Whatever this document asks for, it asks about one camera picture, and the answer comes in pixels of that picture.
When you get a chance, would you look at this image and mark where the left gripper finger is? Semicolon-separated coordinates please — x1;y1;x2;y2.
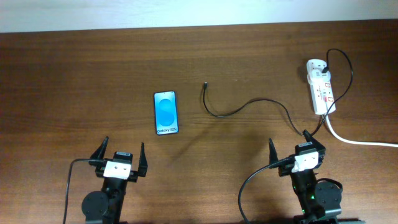
137;142;148;177
89;136;109;166

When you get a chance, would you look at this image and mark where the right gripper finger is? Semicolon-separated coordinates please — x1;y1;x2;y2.
269;138;279;169
303;129;325;152

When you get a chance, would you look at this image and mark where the blue Galaxy smartphone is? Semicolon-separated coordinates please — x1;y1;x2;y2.
154;91;179;136

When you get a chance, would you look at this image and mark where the black USB charging cable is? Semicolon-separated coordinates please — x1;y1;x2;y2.
202;48;354;138

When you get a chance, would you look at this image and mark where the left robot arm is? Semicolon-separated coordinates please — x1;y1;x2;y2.
81;137;148;224

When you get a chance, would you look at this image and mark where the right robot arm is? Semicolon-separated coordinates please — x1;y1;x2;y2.
269;131;343;224

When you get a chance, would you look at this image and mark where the white USB charger plug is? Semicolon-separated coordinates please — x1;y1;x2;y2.
306;59;331;85

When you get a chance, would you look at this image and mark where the white power strip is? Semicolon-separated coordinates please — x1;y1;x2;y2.
306;58;337;116

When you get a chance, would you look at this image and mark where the left black camera cable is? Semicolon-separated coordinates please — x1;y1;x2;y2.
62;158;108;224

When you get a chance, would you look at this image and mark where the black camera cable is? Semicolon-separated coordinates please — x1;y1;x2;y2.
238;156;295;224
62;158;108;224

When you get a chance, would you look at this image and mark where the right black camera cable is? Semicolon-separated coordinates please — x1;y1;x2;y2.
238;156;295;224

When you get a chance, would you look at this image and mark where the white power strip cord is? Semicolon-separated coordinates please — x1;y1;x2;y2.
323;114;398;148

